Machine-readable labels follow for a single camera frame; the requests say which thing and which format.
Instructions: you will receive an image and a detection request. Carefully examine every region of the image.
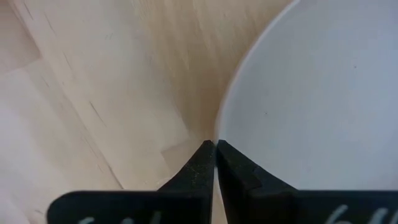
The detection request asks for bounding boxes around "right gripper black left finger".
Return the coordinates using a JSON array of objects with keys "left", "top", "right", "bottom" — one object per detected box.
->
[{"left": 46, "top": 139, "right": 216, "bottom": 224}]

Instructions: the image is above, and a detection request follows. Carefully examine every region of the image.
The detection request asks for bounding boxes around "blue plate orange outside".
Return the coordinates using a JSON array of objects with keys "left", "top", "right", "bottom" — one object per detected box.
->
[{"left": 214, "top": 0, "right": 398, "bottom": 191}]

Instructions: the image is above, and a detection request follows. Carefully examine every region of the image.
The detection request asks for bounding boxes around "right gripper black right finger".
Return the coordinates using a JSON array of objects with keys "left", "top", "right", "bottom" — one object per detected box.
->
[{"left": 216, "top": 139, "right": 398, "bottom": 224}]

